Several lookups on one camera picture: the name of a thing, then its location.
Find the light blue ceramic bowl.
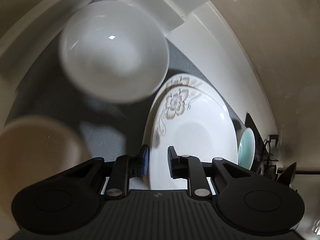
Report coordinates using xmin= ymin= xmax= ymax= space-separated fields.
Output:
xmin=236 ymin=128 xmax=255 ymax=170

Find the cream white bowl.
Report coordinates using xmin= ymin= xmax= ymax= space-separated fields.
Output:
xmin=0 ymin=114 xmax=91 ymax=188

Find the white bowl blue rim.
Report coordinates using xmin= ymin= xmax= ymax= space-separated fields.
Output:
xmin=59 ymin=0 xmax=169 ymax=103

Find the black gas stove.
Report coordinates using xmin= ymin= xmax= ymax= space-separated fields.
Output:
xmin=245 ymin=113 xmax=297 ymax=188

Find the grey dish mat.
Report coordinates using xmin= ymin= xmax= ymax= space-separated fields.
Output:
xmin=4 ymin=0 xmax=247 ymax=190

